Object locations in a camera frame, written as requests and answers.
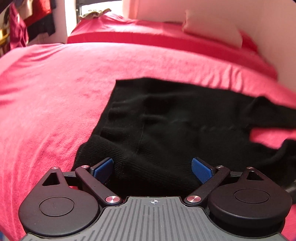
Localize black pants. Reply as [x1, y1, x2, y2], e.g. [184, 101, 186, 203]
[74, 78, 295, 197]

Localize white pillow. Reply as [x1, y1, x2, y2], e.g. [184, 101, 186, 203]
[182, 9, 243, 49]

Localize wooden shelf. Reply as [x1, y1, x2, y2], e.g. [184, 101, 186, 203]
[0, 25, 11, 57]

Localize brown cloth on bed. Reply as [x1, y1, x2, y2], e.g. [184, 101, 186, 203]
[78, 8, 111, 20]

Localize red far bed sheet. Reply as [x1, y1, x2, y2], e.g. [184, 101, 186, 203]
[67, 13, 278, 79]

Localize pink bed blanket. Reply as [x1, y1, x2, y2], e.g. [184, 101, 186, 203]
[1, 43, 295, 240]

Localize window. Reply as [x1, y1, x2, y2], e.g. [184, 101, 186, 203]
[76, 0, 123, 17]

